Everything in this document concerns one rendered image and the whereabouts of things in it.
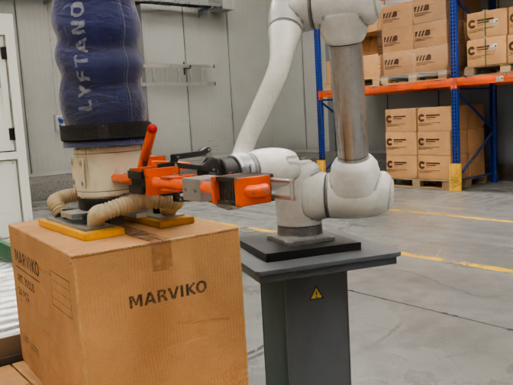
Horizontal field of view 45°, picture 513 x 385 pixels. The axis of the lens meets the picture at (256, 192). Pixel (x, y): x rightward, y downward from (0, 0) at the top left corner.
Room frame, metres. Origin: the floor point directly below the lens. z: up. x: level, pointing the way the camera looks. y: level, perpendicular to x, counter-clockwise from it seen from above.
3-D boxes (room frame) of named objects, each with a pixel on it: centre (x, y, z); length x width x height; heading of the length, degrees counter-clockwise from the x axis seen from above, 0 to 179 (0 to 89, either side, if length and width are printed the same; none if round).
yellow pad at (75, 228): (1.53, 0.45, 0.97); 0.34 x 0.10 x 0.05; 36
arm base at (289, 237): (2.10, -0.13, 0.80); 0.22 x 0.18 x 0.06; 22
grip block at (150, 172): (1.39, 0.23, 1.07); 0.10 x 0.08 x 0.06; 126
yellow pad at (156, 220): (1.64, 0.30, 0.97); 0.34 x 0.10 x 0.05; 36
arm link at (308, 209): (2.08, -0.15, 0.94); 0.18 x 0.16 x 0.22; 74
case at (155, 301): (1.58, 0.38, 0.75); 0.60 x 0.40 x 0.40; 33
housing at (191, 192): (1.21, 0.10, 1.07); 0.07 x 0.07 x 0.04; 36
